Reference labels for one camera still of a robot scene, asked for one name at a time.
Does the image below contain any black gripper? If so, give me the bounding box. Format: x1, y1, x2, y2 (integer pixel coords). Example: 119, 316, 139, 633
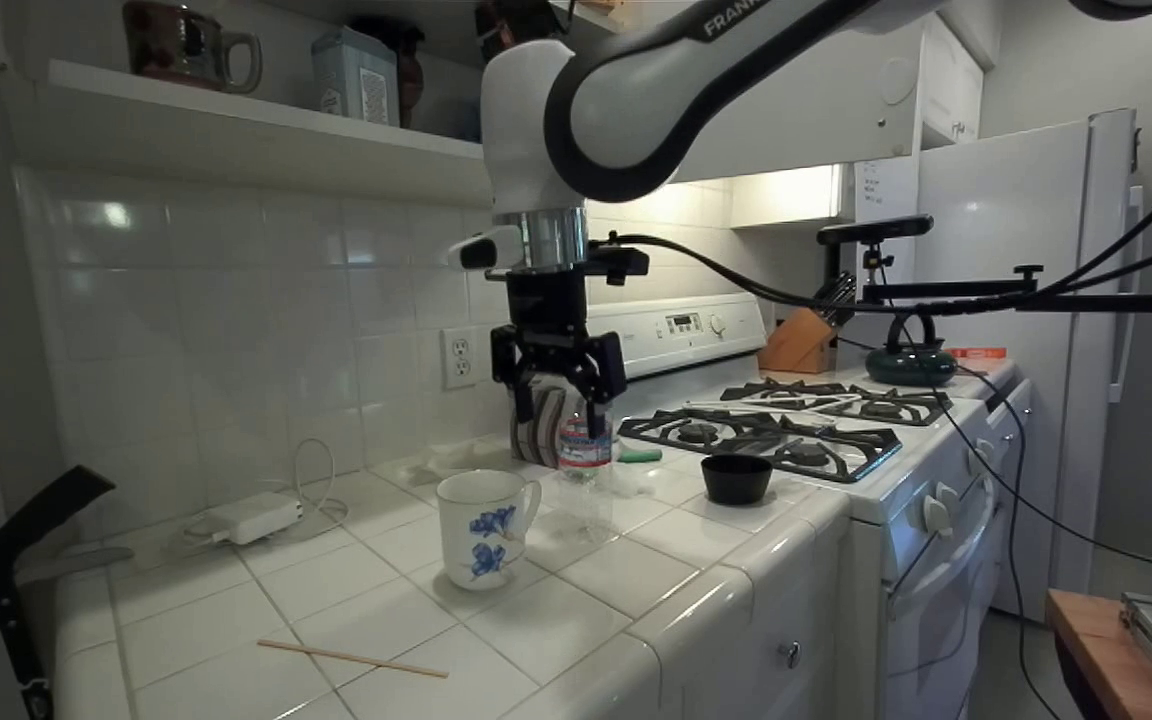
488, 272, 628, 437

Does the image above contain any white mug with blue flowers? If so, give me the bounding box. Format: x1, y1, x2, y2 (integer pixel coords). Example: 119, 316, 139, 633
433, 465, 550, 595

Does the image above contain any black measuring cup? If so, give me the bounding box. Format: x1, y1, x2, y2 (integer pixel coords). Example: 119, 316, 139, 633
697, 448, 781, 506

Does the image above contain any brown ceramic mug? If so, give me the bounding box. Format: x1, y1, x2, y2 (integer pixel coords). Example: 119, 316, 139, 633
119, 0, 269, 97

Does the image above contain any striped oven mitt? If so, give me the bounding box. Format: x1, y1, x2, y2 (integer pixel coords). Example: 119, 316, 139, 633
510, 373, 607, 471

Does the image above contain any white range hood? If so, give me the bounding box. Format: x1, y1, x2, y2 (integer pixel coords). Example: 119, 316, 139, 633
726, 161, 855, 233

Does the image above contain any black stove grate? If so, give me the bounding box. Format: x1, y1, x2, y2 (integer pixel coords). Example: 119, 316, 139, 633
715, 375, 958, 432

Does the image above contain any dark vase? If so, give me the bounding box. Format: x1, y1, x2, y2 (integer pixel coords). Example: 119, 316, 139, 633
350, 10, 433, 133

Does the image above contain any clear storage jar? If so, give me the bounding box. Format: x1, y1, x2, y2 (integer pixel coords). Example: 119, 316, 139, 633
307, 28, 404, 133

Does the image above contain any white counter cabinet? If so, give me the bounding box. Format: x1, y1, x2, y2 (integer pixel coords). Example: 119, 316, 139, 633
510, 513, 874, 720

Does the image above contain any black kettle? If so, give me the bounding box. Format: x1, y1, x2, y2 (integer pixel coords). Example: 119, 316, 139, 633
865, 306, 959, 393

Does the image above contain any wooden chopstick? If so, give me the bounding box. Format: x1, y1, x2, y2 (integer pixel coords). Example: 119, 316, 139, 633
253, 636, 452, 682

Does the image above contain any white gas stove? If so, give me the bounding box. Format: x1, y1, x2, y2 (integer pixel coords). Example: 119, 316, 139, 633
582, 292, 1042, 720

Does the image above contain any white refrigerator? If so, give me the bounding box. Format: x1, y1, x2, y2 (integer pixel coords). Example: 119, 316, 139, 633
852, 108, 1147, 633

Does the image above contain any white wall outlet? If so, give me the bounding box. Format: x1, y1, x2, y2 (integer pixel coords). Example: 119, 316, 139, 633
436, 322, 483, 394

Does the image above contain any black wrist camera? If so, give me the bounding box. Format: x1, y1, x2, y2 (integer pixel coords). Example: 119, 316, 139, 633
447, 233, 657, 289

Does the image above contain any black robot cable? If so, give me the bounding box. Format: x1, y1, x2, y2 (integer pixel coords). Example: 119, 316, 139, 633
600, 144, 1152, 316

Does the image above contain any white adapter cable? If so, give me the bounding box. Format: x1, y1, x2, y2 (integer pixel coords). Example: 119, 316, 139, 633
285, 437, 358, 526

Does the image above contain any white wall shelf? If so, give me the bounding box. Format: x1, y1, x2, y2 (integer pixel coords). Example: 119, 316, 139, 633
40, 56, 499, 212

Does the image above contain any white wall cabinet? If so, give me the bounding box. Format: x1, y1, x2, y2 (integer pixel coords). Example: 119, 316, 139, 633
659, 10, 991, 184

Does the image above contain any black hanging cable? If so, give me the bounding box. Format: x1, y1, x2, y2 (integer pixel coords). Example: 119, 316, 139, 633
931, 375, 1152, 576

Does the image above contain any black camera stand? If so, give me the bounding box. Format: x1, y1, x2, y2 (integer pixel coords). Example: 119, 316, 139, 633
0, 459, 119, 720

